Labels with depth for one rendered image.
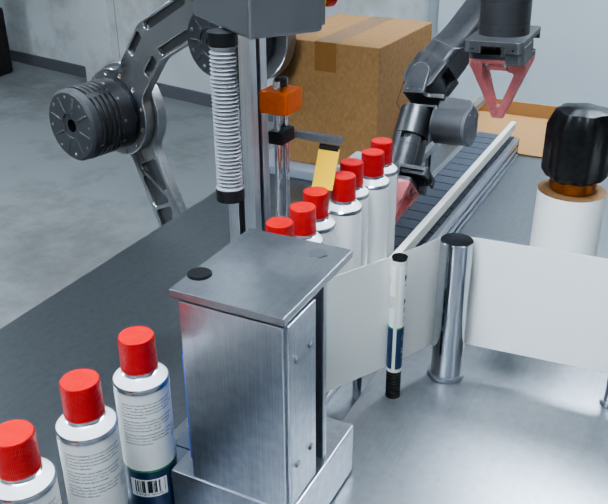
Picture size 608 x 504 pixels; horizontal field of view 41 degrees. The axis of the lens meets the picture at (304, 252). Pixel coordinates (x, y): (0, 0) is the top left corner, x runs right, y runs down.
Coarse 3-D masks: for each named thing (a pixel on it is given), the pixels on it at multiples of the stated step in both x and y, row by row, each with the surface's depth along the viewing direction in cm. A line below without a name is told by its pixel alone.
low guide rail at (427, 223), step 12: (504, 132) 176; (492, 144) 169; (480, 156) 162; (492, 156) 167; (480, 168) 160; (468, 180) 153; (456, 192) 147; (444, 204) 141; (432, 216) 136; (420, 228) 132; (408, 240) 128; (420, 240) 132; (396, 252) 124
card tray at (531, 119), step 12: (480, 108) 218; (516, 108) 213; (528, 108) 212; (540, 108) 211; (552, 108) 209; (480, 120) 210; (492, 120) 210; (504, 120) 210; (516, 120) 210; (528, 120) 210; (540, 120) 210; (492, 132) 201; (516, 132) 201; (528, 132) 201; (540, 132) 201; (528, 144) 193; (540, 144) 193; (540, 156) 185
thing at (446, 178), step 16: (480, 144) 179; (464, 160) 170; (448, 176) 162; (480, 176) 162; (432, 192) 155; (464, 192) 154; (416, 208) 148; (432, 208) 148; (448, 208) 148; (400, 224) 142; (416, 224) 142; (400, 240) 136; (176, 448) 89
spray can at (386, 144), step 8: (376, 144) 118; (384, 144) 118; (392, 144) 119; (384, 152) 119; (392, 152) 120; (384, 160) 119; (392, 160) 120; (384, 168) 119; (392, 168) 120; (392, 176) 120; (392, 184) 120; (392, 192) 121; (392, 200) 122; (392, 208) 122; (392, 216) 123; (392, 224) 124; (392, 232) 124; (392, 240) 125; (392, 248) 126
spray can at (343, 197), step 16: (336, 176) 106; (352, 176) 106; (336, 192) 107; (352, 192) 107; (336, 208) 107; (352, 208) 107; (336, 224) 108; (352, 224) 108; (336, 240) 109; (352, 240) 109
